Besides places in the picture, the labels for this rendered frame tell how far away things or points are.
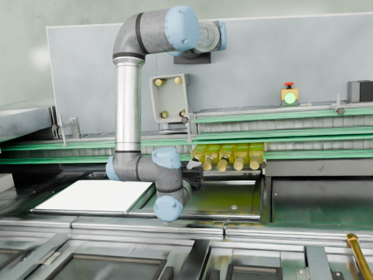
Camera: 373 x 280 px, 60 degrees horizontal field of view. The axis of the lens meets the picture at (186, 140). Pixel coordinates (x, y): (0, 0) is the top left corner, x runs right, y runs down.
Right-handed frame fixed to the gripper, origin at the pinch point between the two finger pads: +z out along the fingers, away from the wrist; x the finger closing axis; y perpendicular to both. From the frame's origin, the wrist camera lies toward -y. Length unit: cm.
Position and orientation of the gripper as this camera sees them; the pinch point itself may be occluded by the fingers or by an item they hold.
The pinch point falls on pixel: (190, 168)
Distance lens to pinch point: 119.9
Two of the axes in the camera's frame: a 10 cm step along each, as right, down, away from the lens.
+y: 9.6, -0.3, -2.7
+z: 2.6, -2.5, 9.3
